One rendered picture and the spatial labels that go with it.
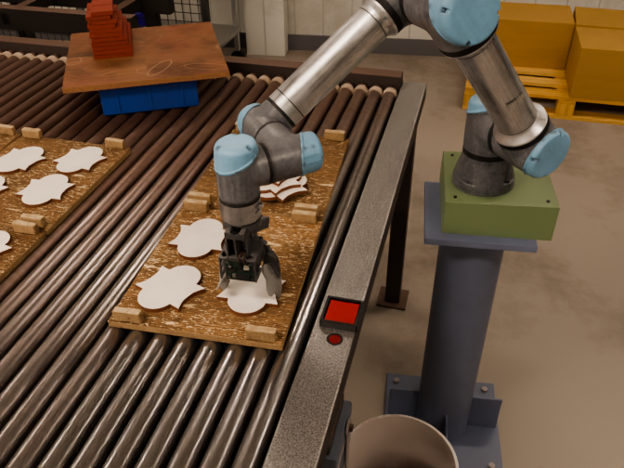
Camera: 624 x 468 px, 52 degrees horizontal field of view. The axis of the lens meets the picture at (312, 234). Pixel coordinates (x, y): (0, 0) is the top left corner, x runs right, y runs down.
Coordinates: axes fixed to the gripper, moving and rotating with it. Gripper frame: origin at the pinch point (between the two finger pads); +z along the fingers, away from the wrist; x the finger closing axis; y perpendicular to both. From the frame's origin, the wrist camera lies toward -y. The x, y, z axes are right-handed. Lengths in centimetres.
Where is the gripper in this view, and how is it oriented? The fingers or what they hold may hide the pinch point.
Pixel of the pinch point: (252, 290)
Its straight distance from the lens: 131.6
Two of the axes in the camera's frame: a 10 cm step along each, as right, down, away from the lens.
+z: 0.1, 8.0, 6.0
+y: -2.0, 5.9, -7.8
